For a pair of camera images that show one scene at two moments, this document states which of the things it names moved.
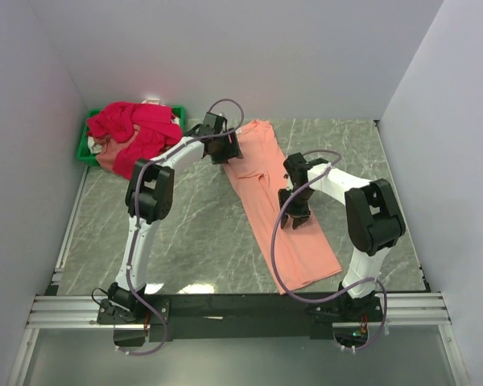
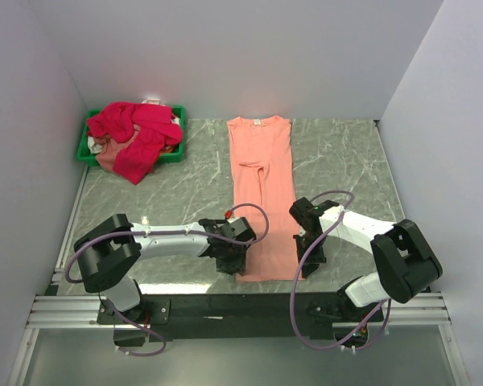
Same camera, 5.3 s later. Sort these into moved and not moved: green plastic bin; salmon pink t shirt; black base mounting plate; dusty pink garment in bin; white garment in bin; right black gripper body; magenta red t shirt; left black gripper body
Moved: left black gripper body; right black gripper body; salmon pink t shirt
Not moved: black base mounting plate; dusty pink garment in bin; green plastic bin; magenta red t shirt; white garment in bin
